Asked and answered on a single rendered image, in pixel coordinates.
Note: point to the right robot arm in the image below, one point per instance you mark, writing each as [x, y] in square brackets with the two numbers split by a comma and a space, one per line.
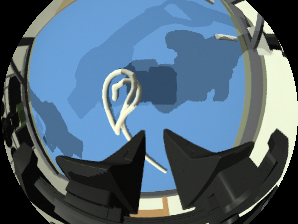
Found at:
[7, 127]

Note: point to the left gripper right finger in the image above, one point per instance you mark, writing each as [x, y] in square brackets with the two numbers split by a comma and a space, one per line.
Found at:
[194, 168]

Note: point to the blue mat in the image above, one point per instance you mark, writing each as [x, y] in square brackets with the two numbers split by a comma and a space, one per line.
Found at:
[192, 83]

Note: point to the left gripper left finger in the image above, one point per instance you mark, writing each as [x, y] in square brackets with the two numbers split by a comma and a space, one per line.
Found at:
[120, 173]

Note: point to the white rope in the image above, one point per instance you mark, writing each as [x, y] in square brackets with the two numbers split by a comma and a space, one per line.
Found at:
[136, 86]

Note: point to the silver metal pin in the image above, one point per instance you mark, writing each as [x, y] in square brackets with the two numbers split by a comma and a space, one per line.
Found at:
[226, 37]

